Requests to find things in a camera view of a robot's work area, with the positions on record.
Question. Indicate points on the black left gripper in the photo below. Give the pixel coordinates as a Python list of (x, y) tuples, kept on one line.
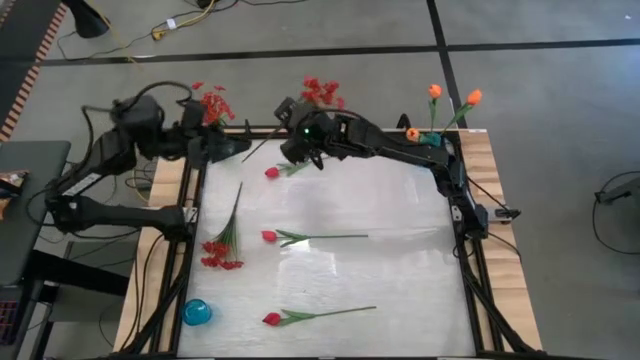
[(195, 145)]

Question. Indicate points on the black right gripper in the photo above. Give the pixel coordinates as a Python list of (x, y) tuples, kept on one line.
[(325, 132)]

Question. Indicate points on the red small-blossom flower bunch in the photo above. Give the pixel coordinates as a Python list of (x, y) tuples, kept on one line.
[(220, 250), (320, 92), (215, 106)]

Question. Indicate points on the red artificial tulip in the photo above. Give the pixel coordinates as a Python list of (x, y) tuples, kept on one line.
[(269, 236), (272, 319), (272, 173)]

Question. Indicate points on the orange artificial tulip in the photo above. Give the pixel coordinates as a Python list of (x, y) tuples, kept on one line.
[(474, 97), (412, 134), (435, 91)]

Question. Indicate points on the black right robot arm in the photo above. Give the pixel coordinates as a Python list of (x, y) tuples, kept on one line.
[(400, 147)]

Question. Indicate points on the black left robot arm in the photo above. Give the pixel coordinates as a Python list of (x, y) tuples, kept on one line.
[(115, 216)]

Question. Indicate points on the blue textured glass vase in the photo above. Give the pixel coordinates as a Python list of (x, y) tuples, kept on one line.
[(430, 139), (196, 312)]

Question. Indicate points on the black cone-shaped stand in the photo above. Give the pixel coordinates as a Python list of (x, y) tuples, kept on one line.
[(87, 22)]

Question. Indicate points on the black side desk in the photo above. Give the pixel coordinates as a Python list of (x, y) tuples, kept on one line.
[(35, 210)]

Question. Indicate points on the colourful snack bag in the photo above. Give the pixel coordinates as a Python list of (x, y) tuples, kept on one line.
[(12, 182)]

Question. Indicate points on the black mat orange striped edge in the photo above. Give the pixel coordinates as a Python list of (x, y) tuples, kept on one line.
[(20, 30)]

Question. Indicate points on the backlit black keyboard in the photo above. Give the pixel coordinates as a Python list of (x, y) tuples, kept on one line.
[(7, 320)]

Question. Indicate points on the black floor stand base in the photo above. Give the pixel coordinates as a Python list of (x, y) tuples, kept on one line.
[(622, 189)]

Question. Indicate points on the black aluminium table frame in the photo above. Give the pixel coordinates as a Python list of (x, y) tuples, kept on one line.
[(265, 134)]

